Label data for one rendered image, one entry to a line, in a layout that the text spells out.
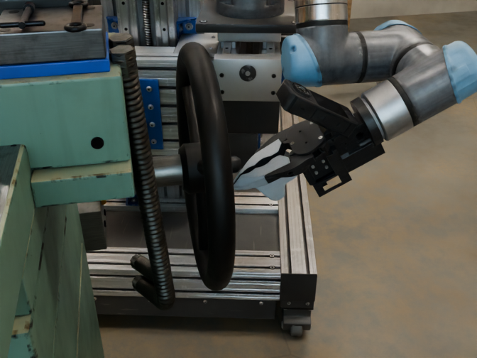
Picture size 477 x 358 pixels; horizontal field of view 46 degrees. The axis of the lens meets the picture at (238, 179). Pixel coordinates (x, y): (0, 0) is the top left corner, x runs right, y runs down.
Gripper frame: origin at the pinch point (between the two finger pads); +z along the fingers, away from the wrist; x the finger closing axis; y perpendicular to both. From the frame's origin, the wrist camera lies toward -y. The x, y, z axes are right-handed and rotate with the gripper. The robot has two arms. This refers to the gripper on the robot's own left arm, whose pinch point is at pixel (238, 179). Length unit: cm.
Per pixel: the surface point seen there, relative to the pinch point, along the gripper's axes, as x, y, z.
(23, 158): -17.9, -26.8, 11.9
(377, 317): 33, 89, -4
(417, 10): 326, 182, -130
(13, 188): -23.6, -27.5, 11.5
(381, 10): 325, 166, -105
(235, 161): 0.4, -2.6, -1.0
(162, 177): -10.2, -13.0, 5.3
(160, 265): -12.8, -3.7, 11.7
